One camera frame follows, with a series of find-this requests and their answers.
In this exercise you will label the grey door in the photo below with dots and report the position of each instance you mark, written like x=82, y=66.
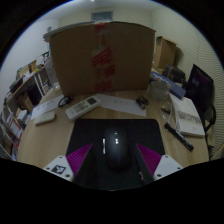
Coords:
x=101, y=16

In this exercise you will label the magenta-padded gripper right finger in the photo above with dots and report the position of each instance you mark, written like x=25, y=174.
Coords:
x=154, y=163

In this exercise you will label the clear plastic container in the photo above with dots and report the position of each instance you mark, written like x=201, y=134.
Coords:
x=159, y=90

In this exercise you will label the blue flat box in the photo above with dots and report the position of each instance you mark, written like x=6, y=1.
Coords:
x=173, y=86

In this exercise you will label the large cardboard box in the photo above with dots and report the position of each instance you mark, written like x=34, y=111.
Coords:
x=76, y=63

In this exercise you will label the black mouse pad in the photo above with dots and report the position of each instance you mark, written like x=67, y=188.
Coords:
x=86, y=133

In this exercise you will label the cluttered long wall desk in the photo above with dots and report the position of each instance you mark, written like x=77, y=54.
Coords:
x=25, y=83

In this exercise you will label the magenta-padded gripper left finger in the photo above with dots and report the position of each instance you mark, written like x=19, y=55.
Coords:
x=71, y=163

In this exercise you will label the black bag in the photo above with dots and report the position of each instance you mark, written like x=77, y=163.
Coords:
x=176, y=74

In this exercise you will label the black marker pen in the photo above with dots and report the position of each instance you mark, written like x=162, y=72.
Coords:
x=179, y=136

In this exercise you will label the open tall cardboard box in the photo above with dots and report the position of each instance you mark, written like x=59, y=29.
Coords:
x=165, y=51

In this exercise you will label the white shelf unit with books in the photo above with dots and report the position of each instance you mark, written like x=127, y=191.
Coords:
x=10, y=130

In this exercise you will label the white book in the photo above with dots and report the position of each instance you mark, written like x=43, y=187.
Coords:
x=186, y=116

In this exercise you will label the clear plastic jar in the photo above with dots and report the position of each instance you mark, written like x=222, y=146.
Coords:
x=52, y=75

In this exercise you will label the black computer mouse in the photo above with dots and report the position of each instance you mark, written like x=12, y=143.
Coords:
x=115, y=150

